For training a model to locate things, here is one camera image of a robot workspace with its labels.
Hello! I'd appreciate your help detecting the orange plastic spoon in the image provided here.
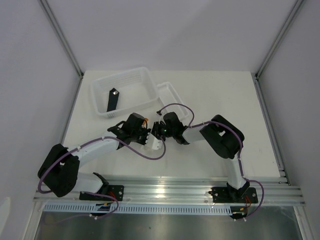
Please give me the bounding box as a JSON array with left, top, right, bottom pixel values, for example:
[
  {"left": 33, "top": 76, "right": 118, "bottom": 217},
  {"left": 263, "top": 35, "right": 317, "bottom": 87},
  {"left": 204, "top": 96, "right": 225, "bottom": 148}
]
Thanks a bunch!
[{"left": 142, "top": 118, "right": 149, "bottom": 128}]

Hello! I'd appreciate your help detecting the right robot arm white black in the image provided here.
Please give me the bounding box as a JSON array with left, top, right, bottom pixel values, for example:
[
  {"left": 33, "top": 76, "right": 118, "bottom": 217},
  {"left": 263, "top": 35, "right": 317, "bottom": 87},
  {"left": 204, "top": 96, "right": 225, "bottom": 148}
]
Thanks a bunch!
[{"left": 151, "top": 112, "right": 250, "bottom": 202}]

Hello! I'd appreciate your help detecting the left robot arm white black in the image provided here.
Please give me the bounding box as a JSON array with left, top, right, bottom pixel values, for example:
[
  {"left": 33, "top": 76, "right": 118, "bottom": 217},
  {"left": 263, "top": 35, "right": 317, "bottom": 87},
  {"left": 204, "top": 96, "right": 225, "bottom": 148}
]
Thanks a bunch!
[{"left": 37, "top": 113, "right": 149, "bottom": 198}]

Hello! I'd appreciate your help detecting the small white plastic tray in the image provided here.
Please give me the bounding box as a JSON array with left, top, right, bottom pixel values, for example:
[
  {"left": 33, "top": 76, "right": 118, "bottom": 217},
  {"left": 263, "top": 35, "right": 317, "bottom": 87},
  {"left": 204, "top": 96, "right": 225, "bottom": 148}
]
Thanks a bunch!
[{"left": 157, "top": 82, "right": 190, "bottom": 121}]

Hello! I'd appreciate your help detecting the large white plastic basket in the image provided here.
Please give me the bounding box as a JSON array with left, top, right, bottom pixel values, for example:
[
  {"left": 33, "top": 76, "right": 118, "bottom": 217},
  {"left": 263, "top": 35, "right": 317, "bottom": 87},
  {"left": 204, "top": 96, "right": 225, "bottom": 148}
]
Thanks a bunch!
[{"left": 90, "top": 67, "right": 159, "bottom": 119}]

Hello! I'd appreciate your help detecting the black strap with buckle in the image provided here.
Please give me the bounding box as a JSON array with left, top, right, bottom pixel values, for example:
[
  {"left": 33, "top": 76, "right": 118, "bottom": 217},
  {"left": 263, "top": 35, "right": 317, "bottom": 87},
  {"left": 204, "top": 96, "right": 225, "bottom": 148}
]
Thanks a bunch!
[{"left": 106, "top": 87, "right": 120, "bottom": 112}]

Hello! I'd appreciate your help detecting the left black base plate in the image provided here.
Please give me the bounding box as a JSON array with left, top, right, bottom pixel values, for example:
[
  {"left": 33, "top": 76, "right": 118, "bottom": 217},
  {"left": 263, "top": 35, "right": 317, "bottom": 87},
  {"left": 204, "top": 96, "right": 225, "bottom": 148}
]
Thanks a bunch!
[{"left": 79, "top": 185, "right": 125, "bottom": 202}]

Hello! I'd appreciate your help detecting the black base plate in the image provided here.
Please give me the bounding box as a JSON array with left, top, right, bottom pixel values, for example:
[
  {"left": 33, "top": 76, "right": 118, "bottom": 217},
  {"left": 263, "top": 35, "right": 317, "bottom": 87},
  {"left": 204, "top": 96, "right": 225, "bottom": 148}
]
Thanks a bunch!
[
  {"left": 79, "top": 185, "right": 125, "bottom": 202},
  {"left": 208, "top": 187, "right": 258, "bottom": 204}
]

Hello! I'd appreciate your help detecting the left side aluminium rail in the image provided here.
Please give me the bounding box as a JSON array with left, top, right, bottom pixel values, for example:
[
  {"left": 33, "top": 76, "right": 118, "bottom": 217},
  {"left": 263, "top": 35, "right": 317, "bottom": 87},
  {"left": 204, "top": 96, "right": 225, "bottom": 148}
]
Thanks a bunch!
[{"left": 45, "top": 76, "right": 83, "bottom": 156}]

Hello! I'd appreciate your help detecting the aluminium rail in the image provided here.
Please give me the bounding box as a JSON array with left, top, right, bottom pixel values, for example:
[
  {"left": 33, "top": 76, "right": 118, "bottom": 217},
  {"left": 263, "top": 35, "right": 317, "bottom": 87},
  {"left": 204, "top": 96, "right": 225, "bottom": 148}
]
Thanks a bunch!
[
  {"left": 45, "top": 76, "right": 83, "bottom": 156},
  {"left": 33, "top": 176, "right": 306, "bottom": 207},
  {"left": 251, "top": 73, "right": 292, "bottom": 186}
]

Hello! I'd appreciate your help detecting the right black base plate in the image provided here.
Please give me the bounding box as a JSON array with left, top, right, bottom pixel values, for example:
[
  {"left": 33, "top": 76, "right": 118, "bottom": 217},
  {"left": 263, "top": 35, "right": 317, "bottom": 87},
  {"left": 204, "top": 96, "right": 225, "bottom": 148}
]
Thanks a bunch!
[{"left": 208, "top": 187, "right": 258, "bottom": 204}]

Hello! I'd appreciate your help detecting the right side aluminium rail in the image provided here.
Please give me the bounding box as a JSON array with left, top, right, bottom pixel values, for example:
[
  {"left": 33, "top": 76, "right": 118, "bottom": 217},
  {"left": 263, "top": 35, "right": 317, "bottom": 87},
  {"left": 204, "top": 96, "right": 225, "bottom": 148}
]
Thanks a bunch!
[{"left": 251, "top": 73, "right": 292, "bottom": 186}]

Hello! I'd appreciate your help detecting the white slotted cable duct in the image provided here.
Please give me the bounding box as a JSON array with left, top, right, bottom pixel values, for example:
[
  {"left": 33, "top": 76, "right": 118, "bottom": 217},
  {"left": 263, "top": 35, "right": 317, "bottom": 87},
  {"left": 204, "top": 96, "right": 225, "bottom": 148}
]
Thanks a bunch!
[{"left": 43, "top": 202, "right": 232, "bottom": 216}]

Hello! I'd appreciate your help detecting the aluminium front rail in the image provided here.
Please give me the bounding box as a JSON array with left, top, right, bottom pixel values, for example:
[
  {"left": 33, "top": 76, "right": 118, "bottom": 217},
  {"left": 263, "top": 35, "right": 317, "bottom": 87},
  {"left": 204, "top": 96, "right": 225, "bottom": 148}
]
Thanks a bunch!
[{"left": 33, "top": 176, "right": 306, "bottom": 207}]

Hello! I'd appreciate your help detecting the left aluminium frame post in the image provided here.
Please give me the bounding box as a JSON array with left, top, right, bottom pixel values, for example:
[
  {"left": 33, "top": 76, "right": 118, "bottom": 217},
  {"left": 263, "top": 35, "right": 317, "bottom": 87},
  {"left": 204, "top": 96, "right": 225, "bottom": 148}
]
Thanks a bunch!
[{"left": 38, "top": 0, "right": 84, "bottom": 79}]

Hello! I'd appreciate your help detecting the aluminium frame post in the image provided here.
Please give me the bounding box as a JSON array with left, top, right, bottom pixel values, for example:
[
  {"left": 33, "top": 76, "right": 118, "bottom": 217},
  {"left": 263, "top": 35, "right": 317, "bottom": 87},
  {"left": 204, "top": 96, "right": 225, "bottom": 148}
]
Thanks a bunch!
[
  {"left": 255, "top": 0, "right": 307, "bottom": 81},
  {"left": 38, "top": 0, "right": 84, "bottom": 79}
]

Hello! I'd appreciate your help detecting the right aluminium frame post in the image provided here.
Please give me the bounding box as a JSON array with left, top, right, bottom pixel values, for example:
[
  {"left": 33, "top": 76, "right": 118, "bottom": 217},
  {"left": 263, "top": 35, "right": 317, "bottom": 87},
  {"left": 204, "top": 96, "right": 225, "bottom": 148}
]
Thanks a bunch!
[{"left": 255, "top": 0, "right": 307, "bottom": 81}]

